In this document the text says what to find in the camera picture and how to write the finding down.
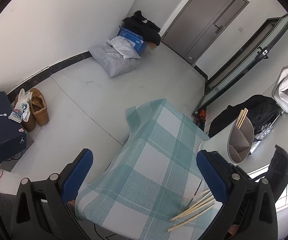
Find teal plaid tablecloth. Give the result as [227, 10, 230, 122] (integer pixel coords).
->
[75, 99, 218, 239]

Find silver folded umbrella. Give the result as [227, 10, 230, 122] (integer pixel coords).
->
[249, 112, 283, 155]

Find black framed glass door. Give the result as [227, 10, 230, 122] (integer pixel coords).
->
[192, 14, 288, 116]

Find white socks bundle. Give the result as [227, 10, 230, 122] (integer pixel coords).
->
[8, 88, 32, 123]

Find wooden chopstick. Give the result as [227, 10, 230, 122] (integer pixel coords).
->
[183, 189, 210, 200]
[188, 194, 213, 210]
[238, 108, 248, 129]
[167, 201, 215, 232]
[170, 197, 215, 221]
[235, 109, 244, 128]

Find blue cardboard box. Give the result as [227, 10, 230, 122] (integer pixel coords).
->
[118, 26, 147, 56]

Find white utensil holder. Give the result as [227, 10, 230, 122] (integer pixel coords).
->
[198, 117, 254, 165]

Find black clothes pile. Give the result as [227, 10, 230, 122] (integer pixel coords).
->
[123, 10, 161, 47]

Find grey door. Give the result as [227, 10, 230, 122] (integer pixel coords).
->
[162, 0, 248, 65]

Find brown slipper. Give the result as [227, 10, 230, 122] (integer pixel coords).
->
[30, 88, 49, 126]

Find black jacket hanging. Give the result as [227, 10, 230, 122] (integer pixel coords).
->
[208, 94, 281, 138]

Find orange object on floor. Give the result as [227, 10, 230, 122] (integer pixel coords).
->
[194, 109, 206, 125]

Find grey plastic parcel bag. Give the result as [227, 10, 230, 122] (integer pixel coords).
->
[89, 45, 140, 77]

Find navy jordan shoe box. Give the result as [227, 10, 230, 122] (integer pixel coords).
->
[0, 92, 34, 172]

